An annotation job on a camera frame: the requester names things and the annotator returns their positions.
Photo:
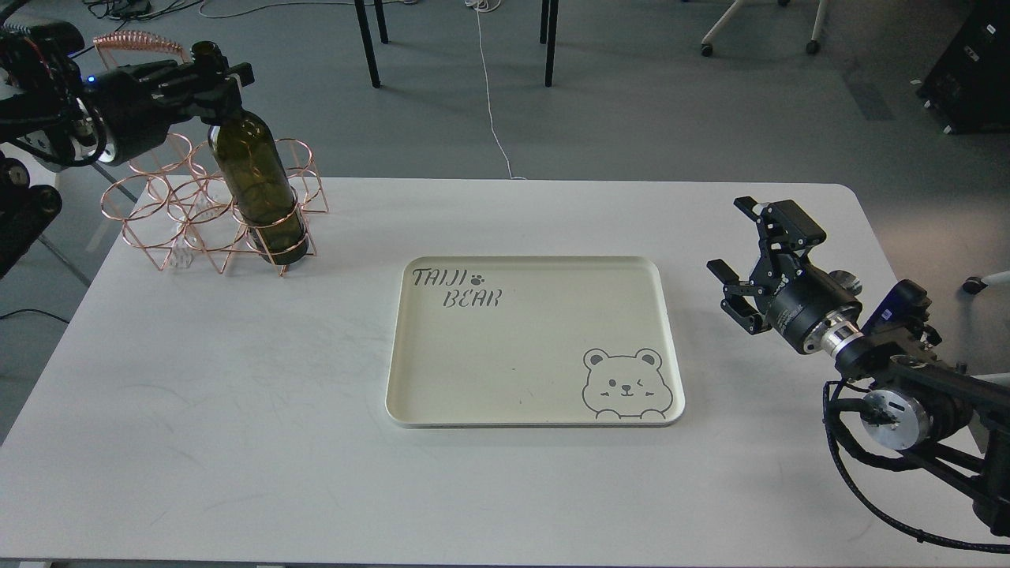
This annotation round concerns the black equipment case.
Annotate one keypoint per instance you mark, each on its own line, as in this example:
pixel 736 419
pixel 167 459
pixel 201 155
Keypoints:
pixel 969 84

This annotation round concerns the white office chair base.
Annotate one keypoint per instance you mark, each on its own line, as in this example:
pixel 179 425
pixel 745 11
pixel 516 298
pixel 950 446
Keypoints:
pixel 749 23

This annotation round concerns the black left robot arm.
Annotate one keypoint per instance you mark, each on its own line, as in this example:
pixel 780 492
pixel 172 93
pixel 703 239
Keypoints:
pixel 66 118

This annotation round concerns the silver metal jigger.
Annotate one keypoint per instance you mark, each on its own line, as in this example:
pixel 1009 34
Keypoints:
pixel 848 281

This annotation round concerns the black table legs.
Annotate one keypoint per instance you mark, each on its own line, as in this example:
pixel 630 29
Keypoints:
pixel 522 44

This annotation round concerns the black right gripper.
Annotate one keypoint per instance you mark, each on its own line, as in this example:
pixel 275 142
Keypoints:
pixel 798 302

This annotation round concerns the copper wire bottle rack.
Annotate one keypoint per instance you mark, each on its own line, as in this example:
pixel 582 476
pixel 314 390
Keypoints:
pixel 189 210

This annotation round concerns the dark green wine bottle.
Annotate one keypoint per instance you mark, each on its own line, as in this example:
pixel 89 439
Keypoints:
pixel 244 149

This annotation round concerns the cream bear serving tray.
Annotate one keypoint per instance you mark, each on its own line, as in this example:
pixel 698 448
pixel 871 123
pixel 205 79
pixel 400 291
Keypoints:
pixel 533 341

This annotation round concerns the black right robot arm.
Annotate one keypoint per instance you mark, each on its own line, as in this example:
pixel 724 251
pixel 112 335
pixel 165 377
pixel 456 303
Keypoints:
pixel 894 406

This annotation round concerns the white caster chair leg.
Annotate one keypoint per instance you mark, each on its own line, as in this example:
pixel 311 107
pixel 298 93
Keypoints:
pixel 975 284

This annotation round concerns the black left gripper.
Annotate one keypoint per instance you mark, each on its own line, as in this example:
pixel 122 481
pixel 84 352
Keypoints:
pixel 135 106

